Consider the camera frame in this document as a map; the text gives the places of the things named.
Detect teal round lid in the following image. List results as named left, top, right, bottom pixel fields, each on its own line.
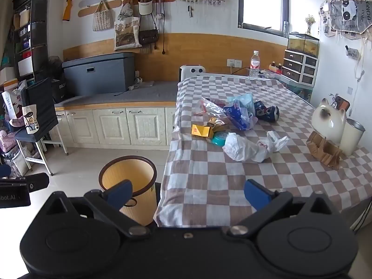
left=211, top=132, right=230, bottom=146

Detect printed canvas tote bag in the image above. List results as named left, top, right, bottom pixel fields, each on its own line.
left=114, top=0, right=142, bottom=51

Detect black bag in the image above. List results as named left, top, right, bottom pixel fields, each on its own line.
left=52, top=77, right=67, bottom=96

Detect pink clothing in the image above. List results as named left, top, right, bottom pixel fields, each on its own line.
left=9, top=116, right=27, bottom=128

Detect white hanging cable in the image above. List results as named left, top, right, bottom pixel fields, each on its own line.
left=353, top=39, right=367, bottom=82

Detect clear plastic bag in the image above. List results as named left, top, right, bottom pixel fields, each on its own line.
left=193, top=97, right=230, bottom=117

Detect wall photo board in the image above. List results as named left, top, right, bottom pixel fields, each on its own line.
left=319, top=0, right=372, bottom=40

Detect black mesh object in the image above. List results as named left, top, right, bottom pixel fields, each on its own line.
left=48, top=55, right=64, bottom=79

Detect dark blue snack bag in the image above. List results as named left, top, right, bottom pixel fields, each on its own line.
left=224, top=105, right=256, bottom=131

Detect white cat figurine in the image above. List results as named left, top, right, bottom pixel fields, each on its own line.
left=312, top=98, right=347, bottom=144

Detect cream white cabinet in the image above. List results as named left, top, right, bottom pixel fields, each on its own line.
left=55, top=106, right=176, bottom=152

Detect brown cardboard holder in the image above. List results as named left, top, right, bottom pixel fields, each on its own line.
left=306, top=130, right=343, bottom=170

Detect glass fish tank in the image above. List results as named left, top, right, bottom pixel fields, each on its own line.
left=287, top=33, right=320, bottom=56

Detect teal storage box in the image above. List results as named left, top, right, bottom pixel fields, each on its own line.
left=291, top=83, right=314, bottom=102

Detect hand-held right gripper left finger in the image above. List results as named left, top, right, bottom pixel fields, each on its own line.
left=38, top=179, right=152, bottom=239

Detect clear water bottle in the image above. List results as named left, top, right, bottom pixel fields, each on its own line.
left=249, top=50, right=260, bottom=80

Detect white power strip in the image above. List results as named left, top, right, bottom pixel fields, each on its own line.
left=128, top=70, right=154, bottom=90

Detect grey storage box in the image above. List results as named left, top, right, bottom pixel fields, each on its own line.
left=62, top=52, right=136, bottom=97

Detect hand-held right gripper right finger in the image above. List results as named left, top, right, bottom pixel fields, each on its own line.
left=227, top=179, right=335, bottom=237

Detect white drawer organiser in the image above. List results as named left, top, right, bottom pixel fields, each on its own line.
left=282, top=49, right=319, bottom=86

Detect dried flower vase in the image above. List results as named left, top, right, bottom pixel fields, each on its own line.
left=305, top=14, right=316, bottom=35

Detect brown shoulder bag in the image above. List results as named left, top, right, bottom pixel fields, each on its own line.
left=138, top=14, right=159, bottom=45

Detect crushed blue can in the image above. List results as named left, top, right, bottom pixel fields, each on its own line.
left=253, top=100, right=280, bottom=123

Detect gold wrapper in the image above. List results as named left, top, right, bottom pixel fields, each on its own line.
left=208, top=117, right=231, bottom=133

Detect cartoon print tote bag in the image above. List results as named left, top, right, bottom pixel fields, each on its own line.
left=22, top=104, right=40, bottom=134

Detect white heater appliance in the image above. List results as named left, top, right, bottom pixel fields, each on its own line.
left=178, top=65, right=206, bottom=82

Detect black shelf rack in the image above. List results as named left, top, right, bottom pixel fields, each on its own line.
left=12, top=0, right=48, bottom=82

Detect white cylindrical cup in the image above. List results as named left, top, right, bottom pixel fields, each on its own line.
left=339, top=119, right=366, bottom=156

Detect orange dark framed object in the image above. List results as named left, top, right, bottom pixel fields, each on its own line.
left=335, top=94, right=351, bottom=111

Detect white plastic bag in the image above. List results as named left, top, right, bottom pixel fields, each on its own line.
left=222, top=131, right=290, bottom=163

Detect yellow wooden waste bin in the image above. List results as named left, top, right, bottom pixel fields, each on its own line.
left=98, top=156, right=157, bottom=226

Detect white paper bag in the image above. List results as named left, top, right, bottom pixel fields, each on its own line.
left=1, top=89, right=25, bottom=120

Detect dark framed window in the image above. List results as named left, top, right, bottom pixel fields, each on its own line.
left=238, top=0, right=289, bottom=38

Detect beige knitted tote bag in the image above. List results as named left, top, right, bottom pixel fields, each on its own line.
left=92, top=0, right=114, bottom=32

